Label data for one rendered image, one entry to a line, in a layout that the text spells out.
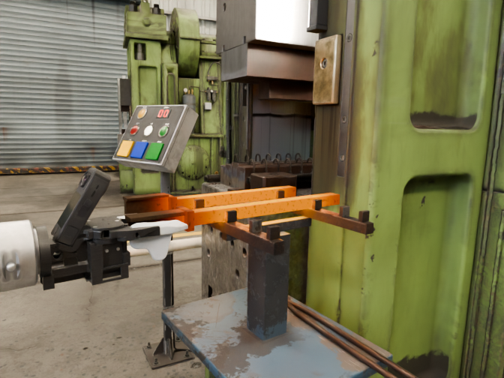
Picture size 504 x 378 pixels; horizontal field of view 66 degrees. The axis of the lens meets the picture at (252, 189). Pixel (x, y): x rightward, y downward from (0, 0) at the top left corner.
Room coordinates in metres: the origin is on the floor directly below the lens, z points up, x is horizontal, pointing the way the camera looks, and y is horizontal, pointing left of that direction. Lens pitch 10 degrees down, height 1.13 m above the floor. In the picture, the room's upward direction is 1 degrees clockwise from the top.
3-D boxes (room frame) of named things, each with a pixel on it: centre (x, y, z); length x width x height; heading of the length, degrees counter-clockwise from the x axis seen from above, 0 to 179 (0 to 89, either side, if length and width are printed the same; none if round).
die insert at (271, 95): (1.38, -0.16, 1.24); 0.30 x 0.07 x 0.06; 118
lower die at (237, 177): (1.39, -0.12, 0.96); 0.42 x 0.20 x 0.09; 118
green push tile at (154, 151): (1.59, 0.40, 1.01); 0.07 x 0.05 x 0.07; 53
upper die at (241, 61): (1.39, -0.12, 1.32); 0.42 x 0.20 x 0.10; 118
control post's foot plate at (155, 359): (1.75, 0.40, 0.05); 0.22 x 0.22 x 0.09; 28
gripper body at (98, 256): (0.54, 0.24, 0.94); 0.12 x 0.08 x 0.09; 125
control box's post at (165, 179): (1.74, 0.40, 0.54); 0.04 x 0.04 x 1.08; 28
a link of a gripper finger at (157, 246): (0.58, 0.14, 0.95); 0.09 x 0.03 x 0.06; 112
